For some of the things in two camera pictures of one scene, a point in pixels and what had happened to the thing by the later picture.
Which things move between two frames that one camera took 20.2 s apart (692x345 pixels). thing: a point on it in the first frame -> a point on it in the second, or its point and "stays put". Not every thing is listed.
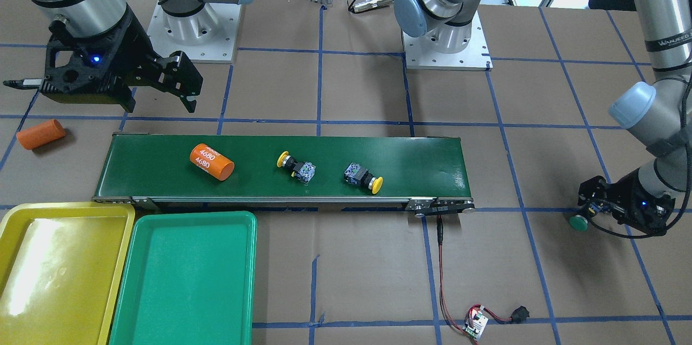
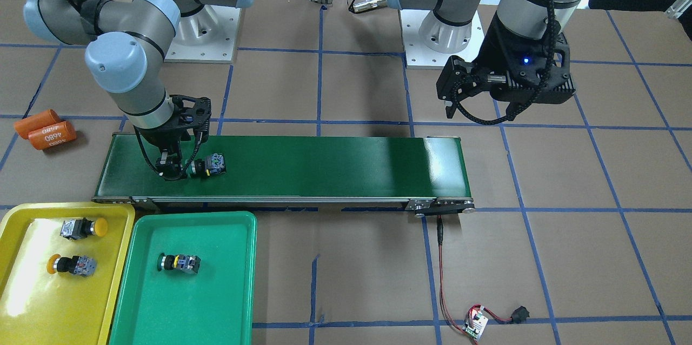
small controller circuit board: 475,324 stays put
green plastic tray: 187,278 stays put
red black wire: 519,314 stays put
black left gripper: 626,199 -> 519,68
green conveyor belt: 428,173 stays put
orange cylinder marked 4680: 210,160 -> 52,135
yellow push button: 357,174 -> 75,229
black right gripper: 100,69 -> 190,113
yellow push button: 304,171 -> 84,265
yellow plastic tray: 61,265 stays put
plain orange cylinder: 41,134 -> 25,126
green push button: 579,223 -> 179,261
